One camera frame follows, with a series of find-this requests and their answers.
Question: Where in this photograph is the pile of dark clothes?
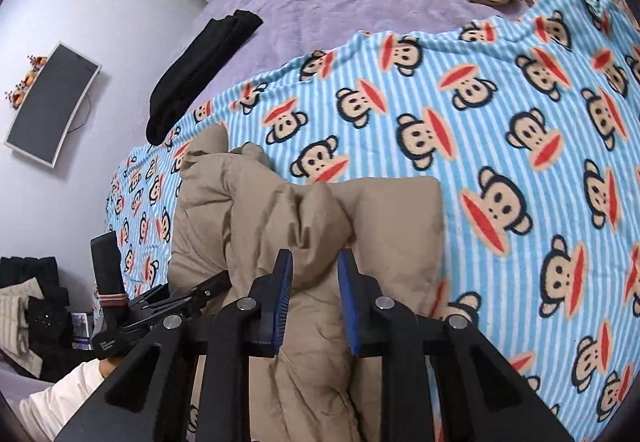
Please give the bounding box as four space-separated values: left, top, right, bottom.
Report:
1 257 93 382

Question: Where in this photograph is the blue striped monkey blanket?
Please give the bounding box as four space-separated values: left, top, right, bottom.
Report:
106 0 639 441

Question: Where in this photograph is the tan quilted down jacket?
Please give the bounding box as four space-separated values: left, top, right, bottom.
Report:
168 125 445 441

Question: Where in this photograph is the wall mounted flat television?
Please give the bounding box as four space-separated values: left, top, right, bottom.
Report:
4 42 101 168

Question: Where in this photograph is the white sleeved left forearm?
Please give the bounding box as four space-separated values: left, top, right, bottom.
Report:
12 360 105 441

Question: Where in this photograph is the person's left hand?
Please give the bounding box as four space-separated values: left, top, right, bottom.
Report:
99 356 122 379

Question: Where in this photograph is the black folded garment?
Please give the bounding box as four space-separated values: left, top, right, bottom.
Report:
145 9 262 145

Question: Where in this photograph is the orange flower decoration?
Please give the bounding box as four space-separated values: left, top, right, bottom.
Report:
6 56 48 110

